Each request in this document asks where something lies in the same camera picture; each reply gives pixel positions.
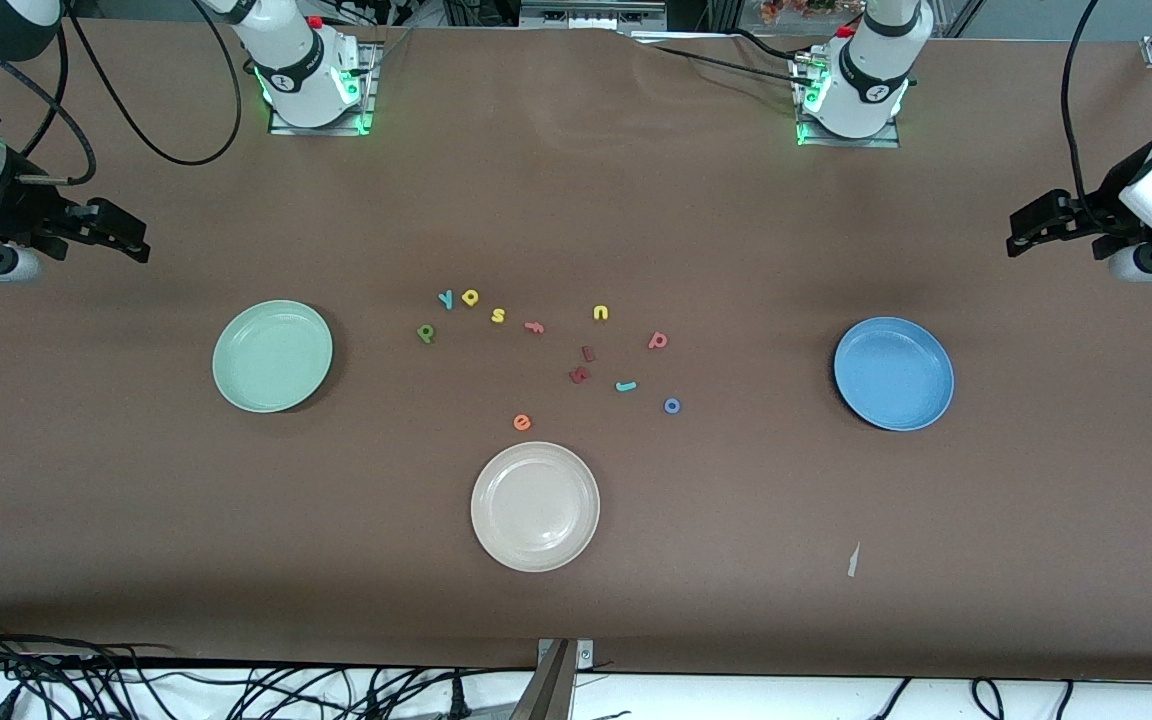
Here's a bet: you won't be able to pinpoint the green round plate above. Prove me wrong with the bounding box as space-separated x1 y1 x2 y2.
212 300 335 414

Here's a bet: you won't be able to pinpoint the blue round plate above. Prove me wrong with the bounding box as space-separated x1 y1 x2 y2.
833 316 956 432

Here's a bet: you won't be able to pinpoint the orange artificial flowers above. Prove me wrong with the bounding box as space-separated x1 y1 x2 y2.
759 0 862 25

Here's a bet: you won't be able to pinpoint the brown table cover sheet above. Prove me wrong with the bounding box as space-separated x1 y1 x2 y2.
0 18 1152 683

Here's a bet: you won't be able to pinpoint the grey metal equipment box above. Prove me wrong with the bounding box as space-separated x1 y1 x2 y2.
519 0 668 31

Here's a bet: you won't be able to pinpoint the beige round plate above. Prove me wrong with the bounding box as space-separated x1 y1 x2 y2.
470 441 601 573

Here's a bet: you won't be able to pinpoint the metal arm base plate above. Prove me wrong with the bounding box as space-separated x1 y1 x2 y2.
269 45 378 137
796 118 903 150

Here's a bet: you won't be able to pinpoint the thin black table cable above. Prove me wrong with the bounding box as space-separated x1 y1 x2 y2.
636 40 822 91
729 26 805 63

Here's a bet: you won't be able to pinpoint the tangled black floor cables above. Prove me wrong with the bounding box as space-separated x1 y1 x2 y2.
0 618 512 720

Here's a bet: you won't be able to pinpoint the grey metal post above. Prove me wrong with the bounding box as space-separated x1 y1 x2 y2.
511 638 577 720

